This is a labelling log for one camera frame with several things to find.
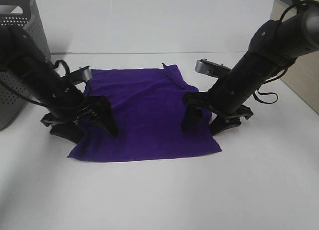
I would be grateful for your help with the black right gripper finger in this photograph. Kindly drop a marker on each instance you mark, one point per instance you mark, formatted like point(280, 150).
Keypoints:
point(220, 124)
point(192, 116)

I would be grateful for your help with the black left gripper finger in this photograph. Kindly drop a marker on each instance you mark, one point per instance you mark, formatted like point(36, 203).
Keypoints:
point(102, 115)
point(68, 130)

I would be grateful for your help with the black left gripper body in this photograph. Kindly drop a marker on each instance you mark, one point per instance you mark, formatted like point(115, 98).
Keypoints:
point(63, 99)

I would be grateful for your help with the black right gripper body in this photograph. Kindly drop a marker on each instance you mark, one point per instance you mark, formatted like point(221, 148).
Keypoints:
point(226, 97)

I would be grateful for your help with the purple towel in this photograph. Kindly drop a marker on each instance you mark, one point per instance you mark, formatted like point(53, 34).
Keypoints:
point(148, 109)

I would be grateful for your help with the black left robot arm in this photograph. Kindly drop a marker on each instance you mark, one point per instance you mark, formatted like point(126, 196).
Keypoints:
point(47, 68)

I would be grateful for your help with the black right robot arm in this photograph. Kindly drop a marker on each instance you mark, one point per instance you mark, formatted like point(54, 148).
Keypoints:
point(272, 50)

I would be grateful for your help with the grey perforated basket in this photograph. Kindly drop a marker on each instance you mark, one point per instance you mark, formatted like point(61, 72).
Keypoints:
point(22, 38)

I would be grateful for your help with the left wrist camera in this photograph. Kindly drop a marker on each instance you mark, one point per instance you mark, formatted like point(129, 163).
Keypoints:
point(81, 75)

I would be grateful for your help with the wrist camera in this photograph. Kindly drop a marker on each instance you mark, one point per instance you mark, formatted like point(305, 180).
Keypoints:
point(81, 75)
point(203, 66)

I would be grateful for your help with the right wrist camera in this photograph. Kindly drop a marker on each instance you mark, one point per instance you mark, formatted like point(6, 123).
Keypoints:
point(203, 66)

